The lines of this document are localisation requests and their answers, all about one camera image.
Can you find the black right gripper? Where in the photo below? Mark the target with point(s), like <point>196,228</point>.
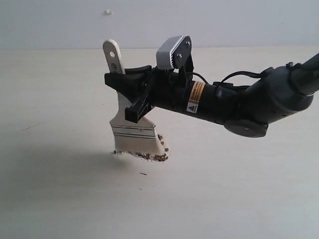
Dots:
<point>148,87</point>

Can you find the white wooden paint brush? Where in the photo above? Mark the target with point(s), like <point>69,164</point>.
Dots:
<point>145,128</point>

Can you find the brown beans and white grains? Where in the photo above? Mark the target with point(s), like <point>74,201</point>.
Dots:
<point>149,150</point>

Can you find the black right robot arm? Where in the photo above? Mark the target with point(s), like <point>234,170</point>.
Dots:
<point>243,110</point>

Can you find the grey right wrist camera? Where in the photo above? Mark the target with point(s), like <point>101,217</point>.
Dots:
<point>174,52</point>

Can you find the white wall peg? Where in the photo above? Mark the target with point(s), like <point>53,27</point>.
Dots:
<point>107,12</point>

